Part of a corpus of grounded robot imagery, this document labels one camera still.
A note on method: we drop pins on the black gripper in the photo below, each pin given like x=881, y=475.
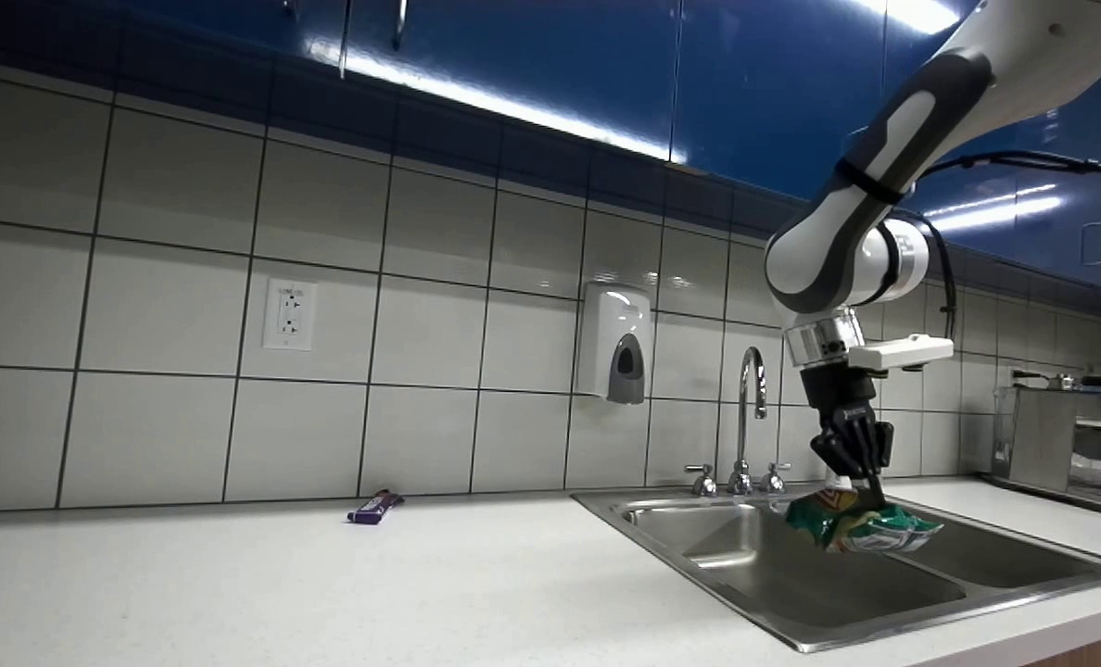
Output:
x=847, y=420

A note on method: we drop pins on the green Lays chips packet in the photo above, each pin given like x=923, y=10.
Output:
x=865, y=524

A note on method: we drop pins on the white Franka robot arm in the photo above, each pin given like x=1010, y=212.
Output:
x=820, y=247

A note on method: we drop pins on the stainless steel double sink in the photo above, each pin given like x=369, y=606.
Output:
x=757, y=576

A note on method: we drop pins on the chrome gooseneck faucet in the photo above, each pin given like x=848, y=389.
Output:
x=741, y=431

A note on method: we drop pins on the stainless steel coffee machine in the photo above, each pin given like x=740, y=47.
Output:
x=1050, y=438

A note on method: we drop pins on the small purple wrapper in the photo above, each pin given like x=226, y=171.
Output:
x=375, y=504

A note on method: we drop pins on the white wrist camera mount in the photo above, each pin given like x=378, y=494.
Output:
x=907, y=355

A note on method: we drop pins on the white wall soap dispenser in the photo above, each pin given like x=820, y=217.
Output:
x=610, y=340

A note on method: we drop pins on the white wall power outlet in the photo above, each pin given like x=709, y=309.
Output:
x=290, y=314

